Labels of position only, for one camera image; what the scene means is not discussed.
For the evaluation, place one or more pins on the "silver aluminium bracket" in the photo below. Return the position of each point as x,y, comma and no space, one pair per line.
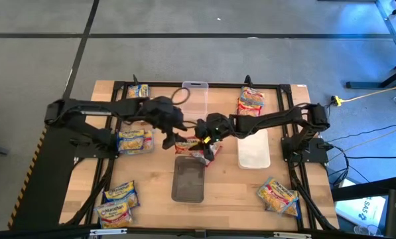
108,231
292,235

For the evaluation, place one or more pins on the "black furniture bar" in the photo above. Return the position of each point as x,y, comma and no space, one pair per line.
367,191

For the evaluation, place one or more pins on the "grey desk frame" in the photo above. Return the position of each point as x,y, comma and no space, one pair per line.
388,26

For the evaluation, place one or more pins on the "white plastic bin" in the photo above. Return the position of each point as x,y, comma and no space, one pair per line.
254,152

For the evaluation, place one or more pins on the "blue-edged red ramen pack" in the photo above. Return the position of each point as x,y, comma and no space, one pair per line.
277,196
252,96
149,142
113,215

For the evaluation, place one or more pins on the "black hazard-striped floor mat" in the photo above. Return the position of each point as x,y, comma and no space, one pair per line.
35,186

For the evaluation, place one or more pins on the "smoky dark plastic bin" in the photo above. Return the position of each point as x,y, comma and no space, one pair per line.
188,182

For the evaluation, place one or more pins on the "white printed box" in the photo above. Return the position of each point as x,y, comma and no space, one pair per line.
363,209

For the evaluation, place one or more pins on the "black desk leg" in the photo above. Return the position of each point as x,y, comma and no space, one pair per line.
367,85

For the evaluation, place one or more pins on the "clear plastic bin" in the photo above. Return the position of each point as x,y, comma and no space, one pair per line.
197,96

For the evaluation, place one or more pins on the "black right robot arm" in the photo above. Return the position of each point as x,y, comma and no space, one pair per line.
270,119

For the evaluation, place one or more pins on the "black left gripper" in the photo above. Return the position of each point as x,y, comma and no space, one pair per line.
166,114

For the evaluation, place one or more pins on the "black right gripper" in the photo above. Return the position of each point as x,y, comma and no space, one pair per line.
214,127

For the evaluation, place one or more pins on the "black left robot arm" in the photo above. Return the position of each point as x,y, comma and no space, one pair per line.
95,108

